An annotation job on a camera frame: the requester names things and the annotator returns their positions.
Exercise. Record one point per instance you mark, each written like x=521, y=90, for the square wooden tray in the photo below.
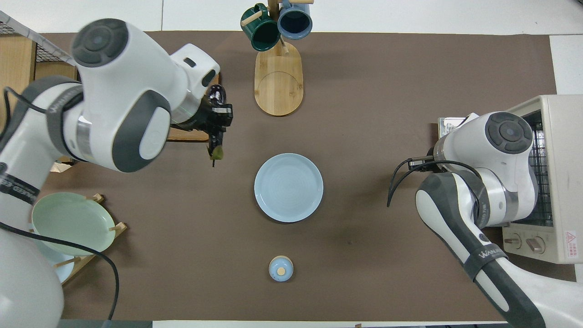
x=186, y=135

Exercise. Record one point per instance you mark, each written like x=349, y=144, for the dark purple eggplant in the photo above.
x=217, y=93

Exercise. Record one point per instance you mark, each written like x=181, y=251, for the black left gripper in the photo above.
x=196, y=116

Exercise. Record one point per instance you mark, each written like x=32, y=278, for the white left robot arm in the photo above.
x=118, y=91

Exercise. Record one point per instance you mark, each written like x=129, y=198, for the wooden mug tree stand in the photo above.
x=278, y=86

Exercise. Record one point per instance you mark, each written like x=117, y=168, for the blue ceramic mug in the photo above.
x=295, y=20

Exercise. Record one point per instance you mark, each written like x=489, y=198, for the wooden plate rack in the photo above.
x=119, y=226

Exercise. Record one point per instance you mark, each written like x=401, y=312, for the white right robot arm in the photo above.
x=505, y=136

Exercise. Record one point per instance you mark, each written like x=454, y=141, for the light blue racked plate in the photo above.
x=61, y=269

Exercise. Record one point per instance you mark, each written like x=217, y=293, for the mint green plate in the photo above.
x=73, y=223

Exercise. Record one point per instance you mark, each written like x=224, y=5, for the brown table mat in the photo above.
x=364, y=91

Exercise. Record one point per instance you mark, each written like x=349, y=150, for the cream toaster oven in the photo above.
x=565, y=159

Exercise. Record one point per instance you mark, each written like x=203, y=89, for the dark green ceramic mug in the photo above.
x=260, y=32

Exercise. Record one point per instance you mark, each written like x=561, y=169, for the light wooden shelf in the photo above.
x=16, y=68

